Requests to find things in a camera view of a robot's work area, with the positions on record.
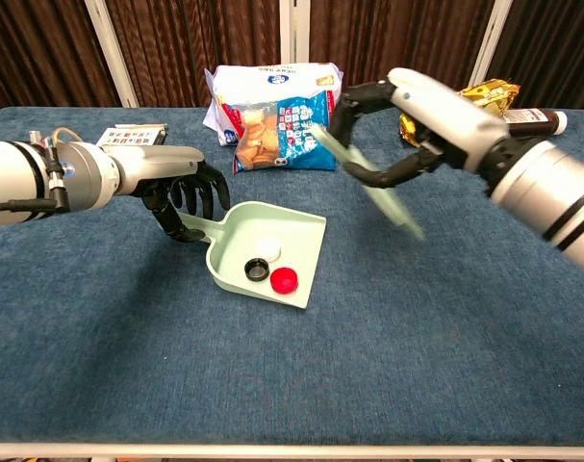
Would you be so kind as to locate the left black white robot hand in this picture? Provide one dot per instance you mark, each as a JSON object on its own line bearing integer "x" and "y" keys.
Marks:
{"x": 161, "y": 161}

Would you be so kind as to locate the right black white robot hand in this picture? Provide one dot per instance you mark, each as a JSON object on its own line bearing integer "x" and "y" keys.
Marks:
{"x": 450, "y": 125}

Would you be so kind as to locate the mint green hand brush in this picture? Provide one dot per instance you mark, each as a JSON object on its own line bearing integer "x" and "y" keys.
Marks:
{"x": 392, "y": 204}

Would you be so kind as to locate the white bottle cap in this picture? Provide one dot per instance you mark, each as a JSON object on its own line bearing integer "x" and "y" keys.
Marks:
{"x": 268, "y": 246}

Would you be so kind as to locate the black bottle cap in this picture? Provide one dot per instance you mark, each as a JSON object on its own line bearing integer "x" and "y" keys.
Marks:
{"x": 256, "y": 275}

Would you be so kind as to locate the mint green plastic dustpan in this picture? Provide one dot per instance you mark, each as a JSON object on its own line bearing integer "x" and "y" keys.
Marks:
{"x": 296, "y": 240}

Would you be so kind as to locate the red bottle cap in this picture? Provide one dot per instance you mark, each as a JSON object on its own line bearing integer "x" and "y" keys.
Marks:
{"x": 284, "y": 280}

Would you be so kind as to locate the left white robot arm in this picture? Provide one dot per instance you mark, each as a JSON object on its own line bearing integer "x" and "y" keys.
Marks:
{"x": 12, "y": 178}

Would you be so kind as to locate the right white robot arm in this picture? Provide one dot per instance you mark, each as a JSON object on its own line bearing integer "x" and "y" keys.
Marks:
{"x": 551, "y": 192}

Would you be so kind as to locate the brown sauce bottle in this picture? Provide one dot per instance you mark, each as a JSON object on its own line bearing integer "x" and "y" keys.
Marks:
{"x": 537, "y": 120}

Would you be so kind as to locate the picture card booklet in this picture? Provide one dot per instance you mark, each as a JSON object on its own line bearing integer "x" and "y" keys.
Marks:
{"x": 128, "y": 136}

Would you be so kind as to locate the yellow cracker package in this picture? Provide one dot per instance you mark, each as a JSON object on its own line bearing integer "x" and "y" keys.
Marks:
{"x": 493, "y": 94}

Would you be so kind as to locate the dark brown curtain panel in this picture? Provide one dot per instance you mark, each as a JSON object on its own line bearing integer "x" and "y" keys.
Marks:
{"x": 36, "y": 53}
{"x": 368, "y": 38}
{"x": 195, "y": 43}
{"x": 551, "y": 43}

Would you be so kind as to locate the blue clear cookie bag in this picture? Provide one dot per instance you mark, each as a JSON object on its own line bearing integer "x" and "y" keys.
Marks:
{"x": 286, "y": 144}

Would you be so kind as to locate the white snack bag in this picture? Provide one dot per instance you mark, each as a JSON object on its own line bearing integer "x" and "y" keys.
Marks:
{"x": 272, "y": 82}

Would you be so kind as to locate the blue felt table mat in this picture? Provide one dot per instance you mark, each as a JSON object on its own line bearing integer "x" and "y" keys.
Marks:
{"x": 291, "y": 366}

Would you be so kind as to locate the white partition post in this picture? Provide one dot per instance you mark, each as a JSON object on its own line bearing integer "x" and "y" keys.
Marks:
{"x": 111, "y": 53}
{"x": 491, "y": 38}
{"x": 295, "y": 29}

